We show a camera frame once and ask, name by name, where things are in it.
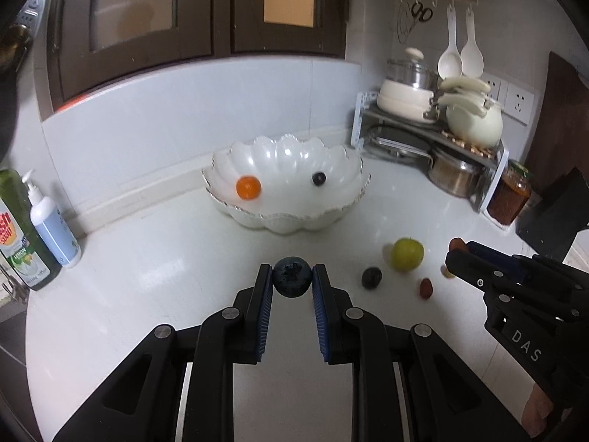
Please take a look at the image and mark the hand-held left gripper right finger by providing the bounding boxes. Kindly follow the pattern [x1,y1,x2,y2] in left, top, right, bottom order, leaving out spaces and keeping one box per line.
[312,264,539,442]

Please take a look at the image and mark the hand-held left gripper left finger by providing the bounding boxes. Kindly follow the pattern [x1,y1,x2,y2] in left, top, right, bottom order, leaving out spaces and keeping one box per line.
[53,264,275,442]

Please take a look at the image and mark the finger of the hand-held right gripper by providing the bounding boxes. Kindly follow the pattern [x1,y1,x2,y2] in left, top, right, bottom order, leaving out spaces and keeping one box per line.
[444,249,502,294]
[466,240,541,277]

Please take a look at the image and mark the blueberry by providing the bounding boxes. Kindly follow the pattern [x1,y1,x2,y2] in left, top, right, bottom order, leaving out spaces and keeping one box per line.
[272,256,314,297]

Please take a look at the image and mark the white scalloped bowl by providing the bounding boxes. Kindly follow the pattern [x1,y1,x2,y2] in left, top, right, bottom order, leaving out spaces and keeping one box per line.
[201,133,371,235]

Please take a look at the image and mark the orange tangerine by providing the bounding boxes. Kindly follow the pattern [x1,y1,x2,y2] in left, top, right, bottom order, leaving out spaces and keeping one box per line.
[236,175,262,201]

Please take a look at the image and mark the person's right hand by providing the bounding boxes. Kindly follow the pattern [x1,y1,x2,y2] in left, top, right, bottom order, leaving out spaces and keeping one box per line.
[522,383,555,434]

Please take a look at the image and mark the green apple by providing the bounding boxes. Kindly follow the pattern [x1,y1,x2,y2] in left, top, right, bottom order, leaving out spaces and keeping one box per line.
[391,238,424,271]

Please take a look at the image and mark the glass jar of red sauce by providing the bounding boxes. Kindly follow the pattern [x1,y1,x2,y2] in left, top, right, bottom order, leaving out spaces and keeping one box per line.
[487,160,533,225]

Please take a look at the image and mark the black knife block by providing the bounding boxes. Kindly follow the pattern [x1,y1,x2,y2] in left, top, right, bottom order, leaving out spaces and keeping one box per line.
[515,166,589,263]

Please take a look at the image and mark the white grey shelf rack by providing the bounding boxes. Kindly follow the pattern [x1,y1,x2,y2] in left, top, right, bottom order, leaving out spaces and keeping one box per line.
[350,91,511,215]

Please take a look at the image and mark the wooden trivet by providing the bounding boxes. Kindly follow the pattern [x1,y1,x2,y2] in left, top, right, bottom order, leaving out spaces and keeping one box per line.
[441,129,503,158]

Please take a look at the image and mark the cream round pot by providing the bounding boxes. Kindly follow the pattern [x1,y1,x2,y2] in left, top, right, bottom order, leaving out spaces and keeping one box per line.
[444,97,504,147]

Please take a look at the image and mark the glass pot lid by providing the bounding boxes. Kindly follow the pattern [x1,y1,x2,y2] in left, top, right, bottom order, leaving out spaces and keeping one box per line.
[366,123,435,163]

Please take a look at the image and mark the dark wooden cutting board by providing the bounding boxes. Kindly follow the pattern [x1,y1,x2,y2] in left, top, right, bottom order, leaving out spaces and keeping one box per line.
[525,52,589,194]

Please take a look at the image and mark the steel pot with glass lid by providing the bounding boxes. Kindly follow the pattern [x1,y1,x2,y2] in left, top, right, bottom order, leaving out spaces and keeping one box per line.
[385,47,440,89]

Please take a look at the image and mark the white rice spoon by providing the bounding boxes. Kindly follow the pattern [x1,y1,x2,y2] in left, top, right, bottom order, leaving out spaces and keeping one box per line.
[437,2,463,79]
[460,7,485,77]

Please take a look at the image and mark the white pump bottle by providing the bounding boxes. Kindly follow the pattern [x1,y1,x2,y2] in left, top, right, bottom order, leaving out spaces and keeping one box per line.
[21,169,82,269]

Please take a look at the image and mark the green dish soap bottle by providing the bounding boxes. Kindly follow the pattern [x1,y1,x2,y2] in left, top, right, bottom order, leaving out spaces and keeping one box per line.
[0,169,63,292]

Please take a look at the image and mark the steel sink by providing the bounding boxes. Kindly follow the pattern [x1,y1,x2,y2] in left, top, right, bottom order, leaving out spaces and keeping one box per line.
[0,285,33,424]

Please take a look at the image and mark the black scissors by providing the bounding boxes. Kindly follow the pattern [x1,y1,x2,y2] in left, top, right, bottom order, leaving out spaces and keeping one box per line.
[409,1,434,24]

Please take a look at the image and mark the brass ladle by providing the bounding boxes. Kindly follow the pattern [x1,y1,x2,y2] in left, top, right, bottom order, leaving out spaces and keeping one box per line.
[0,24,32,72]

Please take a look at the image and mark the perforated steel steamer plate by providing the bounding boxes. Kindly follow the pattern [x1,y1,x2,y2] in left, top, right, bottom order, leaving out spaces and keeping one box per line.
[18,0,49,56]

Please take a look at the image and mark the white wall socket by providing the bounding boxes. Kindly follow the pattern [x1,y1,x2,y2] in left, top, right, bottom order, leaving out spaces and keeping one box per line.
[501,82,537,125]
[479,72,504,102]

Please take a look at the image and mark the dark wooden window frame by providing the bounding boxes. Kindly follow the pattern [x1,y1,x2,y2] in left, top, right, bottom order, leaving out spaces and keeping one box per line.
[46,0,350,123]

